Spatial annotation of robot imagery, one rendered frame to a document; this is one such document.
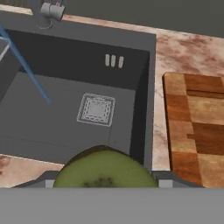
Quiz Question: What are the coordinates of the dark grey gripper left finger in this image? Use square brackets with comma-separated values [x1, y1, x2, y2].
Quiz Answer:
[11, 170, 66, 189]

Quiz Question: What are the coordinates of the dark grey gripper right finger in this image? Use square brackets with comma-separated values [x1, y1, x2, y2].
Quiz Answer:
[150, 171, 205, 189]

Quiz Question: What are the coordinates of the green kiwi half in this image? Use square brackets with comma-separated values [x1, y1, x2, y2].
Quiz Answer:
[52, 144, 160, 189]

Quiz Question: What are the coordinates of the wooden patchwork cutting board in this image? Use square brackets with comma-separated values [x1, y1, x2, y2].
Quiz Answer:
[161, 71, 224, 189]

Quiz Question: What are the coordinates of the dark grey sink basin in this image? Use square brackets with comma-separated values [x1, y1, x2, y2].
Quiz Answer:
[0, 10, 158, 172]

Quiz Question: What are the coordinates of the grey sink faucet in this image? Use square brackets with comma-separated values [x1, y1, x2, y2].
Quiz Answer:
[30, 0, 67, 30]

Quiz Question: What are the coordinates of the blue water stream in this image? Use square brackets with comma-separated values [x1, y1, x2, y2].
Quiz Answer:
[0, 24, 53, 105]

